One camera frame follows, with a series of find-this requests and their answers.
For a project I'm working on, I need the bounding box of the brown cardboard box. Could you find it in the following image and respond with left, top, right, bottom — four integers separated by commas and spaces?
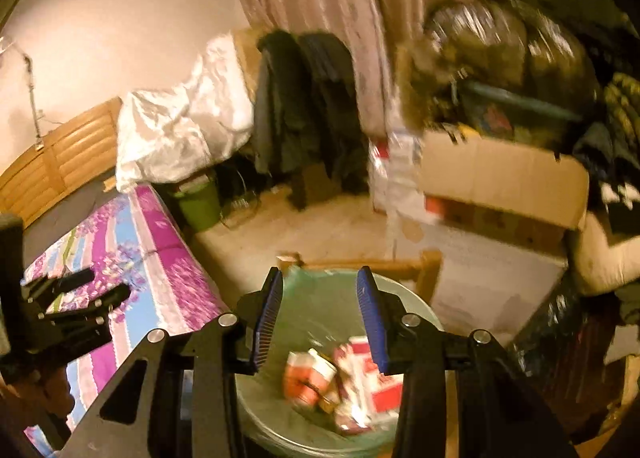
417, 130, 591, 231

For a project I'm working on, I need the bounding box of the camouflage jacket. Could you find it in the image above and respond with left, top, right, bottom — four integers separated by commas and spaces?
597, 70, 640, 139

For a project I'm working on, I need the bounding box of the bin with green liner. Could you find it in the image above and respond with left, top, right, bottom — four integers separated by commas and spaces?
235, 268, 446, 458

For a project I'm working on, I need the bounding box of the large white box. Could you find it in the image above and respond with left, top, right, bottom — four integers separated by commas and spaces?
392, 218, 571, 334

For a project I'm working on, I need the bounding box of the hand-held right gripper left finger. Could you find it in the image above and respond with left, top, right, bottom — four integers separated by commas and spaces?
60, 266, 285, 458

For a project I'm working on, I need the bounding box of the blue rimmed basin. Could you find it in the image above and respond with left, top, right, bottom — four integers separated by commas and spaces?
452, 80, 586, 139

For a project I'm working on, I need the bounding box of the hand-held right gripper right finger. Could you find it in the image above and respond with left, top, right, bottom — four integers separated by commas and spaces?
356, 265, 581, 458

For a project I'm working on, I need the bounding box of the cream pillow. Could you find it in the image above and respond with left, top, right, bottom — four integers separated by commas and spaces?
570, 210, 640, 296

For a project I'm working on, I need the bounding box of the orange chair cover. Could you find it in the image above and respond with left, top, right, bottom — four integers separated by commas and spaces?
232, 25, 266, 89

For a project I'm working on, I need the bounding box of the dark grey jacket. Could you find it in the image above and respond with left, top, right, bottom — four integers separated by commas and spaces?
300, 33, 371, 194

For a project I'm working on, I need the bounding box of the white satin cloth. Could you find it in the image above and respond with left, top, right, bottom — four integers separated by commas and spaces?
115, 33, 256, 191

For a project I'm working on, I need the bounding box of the wooden bed headboard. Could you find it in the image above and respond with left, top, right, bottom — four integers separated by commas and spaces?
0, 97, 123, 229

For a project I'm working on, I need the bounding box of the metal clamp pole stand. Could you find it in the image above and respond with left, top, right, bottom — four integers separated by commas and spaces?
0, 35, 46, 151

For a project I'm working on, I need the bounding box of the large stuffed black bag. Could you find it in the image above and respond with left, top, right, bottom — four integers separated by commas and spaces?
400, 0, 601, 149

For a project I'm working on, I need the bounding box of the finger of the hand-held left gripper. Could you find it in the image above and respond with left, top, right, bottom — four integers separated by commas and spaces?
47, 285, 132, 326
22, 268, 96, 299

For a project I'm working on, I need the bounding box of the plastic wrapped bottle pack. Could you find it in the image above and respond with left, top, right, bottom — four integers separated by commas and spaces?
367, 128, 441, 224

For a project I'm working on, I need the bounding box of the small green bucket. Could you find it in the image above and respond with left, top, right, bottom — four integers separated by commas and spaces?
167, 178, 223, 234

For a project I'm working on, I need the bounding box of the dark grey mattress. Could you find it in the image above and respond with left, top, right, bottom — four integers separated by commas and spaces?
20, 178, 131, 249

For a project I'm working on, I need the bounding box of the striped floral bedsheet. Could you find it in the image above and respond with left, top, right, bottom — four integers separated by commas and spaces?
22, 185, 231, 449

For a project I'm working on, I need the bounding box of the dark green jacket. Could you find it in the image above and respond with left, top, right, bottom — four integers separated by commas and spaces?
252, 30, 321, 174

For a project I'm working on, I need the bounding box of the person's left hand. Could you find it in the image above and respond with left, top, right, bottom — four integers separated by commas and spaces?
37, 367, 76, 416

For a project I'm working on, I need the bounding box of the colourful printed box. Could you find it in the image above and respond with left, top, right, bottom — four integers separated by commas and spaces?
425, 195, 568, 249

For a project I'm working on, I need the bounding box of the crumpled black plastic bag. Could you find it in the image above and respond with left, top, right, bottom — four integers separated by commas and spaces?
510, 278, 626, 439

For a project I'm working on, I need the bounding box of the black white patterned sweater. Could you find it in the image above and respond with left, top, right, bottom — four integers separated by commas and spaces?
575, 123, 640, 211

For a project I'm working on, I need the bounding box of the long red white carton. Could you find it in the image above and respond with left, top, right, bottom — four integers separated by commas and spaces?
335, 335, 405, 434

